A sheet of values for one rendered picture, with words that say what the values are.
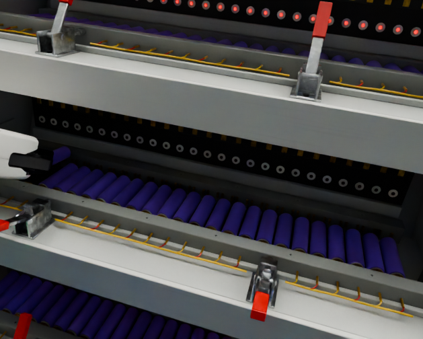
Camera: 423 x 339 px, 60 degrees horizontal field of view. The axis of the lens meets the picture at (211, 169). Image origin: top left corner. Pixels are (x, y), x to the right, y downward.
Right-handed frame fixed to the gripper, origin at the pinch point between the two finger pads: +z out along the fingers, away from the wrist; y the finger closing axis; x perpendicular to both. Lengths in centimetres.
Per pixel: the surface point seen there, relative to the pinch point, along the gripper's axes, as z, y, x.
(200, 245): -1.6, -24.2, 4.9
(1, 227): -9.4, -5.7, 6.7
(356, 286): -1.7, -40.8, 4.8
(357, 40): 5.8, -36.7, -23.6
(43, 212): -3.9, -6.1, 5.3
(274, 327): -5.2, -33.6, 9.9
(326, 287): -1.8, -37.9, 5.7
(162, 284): -5.8, -22.0, 8.9
